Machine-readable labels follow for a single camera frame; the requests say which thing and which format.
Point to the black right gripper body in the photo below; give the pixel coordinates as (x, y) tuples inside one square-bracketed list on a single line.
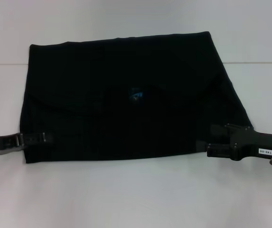
[(264, 145)]

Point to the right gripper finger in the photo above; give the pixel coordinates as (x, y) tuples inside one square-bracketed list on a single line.
[(217, 131), (218, 150)]

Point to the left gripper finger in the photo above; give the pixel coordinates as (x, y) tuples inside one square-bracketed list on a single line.
[(37, 138)]

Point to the black t-shirt with FREE print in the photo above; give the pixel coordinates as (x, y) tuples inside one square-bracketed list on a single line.
[(135, 118)]

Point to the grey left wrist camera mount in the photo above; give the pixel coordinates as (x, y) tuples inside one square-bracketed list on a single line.
[(0, 152)]

